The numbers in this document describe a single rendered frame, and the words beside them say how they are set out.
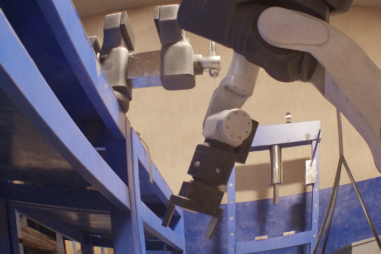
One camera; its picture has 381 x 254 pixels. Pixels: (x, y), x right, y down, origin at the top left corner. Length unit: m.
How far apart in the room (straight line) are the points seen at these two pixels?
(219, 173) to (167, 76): 0.27
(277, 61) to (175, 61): 0.38
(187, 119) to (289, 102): 0.91
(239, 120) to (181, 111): 3.97
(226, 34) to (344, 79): 0.26
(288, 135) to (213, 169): 3.33
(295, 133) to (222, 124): 3.35
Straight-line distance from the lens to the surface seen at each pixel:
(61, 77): 1.20
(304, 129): 4.53
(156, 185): 1.84
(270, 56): 1.02
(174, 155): 5.04
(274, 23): 1.00
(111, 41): 1.40
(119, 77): 1.34
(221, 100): 1.28
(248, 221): 4.85
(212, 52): 1.38
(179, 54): 1.35
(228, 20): 1.05
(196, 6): 1.08
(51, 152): 1.12
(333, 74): 0.98
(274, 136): 4.49
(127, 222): 1.35
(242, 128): 1.19
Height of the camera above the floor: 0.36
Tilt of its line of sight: 21 degrees up
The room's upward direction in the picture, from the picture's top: 2 degrees counter-clockwise
